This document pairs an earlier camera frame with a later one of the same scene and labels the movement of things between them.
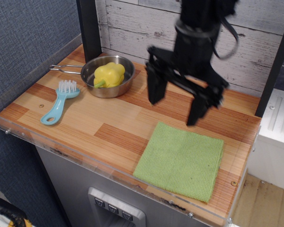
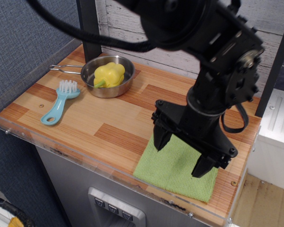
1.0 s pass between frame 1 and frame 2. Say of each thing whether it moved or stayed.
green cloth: stayed
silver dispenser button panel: stayed
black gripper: moved
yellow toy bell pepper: stayed
